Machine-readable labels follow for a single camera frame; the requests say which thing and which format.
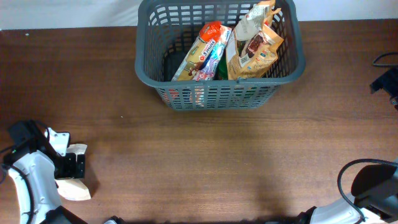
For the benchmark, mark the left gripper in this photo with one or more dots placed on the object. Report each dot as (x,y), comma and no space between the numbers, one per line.
(70,171)

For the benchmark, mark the white plastic bread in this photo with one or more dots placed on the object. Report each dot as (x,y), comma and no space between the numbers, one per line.
(74,189)

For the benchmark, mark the orange snack bag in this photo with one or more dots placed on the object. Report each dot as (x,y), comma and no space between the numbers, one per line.
(252,47)

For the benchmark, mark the colourful tissue multipack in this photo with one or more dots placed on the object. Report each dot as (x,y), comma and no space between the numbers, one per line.
(214,59)

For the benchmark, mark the orange noodle packet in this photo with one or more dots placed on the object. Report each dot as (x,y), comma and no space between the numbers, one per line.
(199,53)

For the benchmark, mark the green lid jar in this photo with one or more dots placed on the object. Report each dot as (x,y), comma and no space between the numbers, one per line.
(222,72)

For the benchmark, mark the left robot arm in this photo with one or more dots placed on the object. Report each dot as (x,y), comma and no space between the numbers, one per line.
(45,168)

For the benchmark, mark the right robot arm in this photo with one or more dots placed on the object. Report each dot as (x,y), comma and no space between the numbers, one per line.
(372,198)

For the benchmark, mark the grey plastic basket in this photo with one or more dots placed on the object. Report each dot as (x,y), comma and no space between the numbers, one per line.
(167,29)

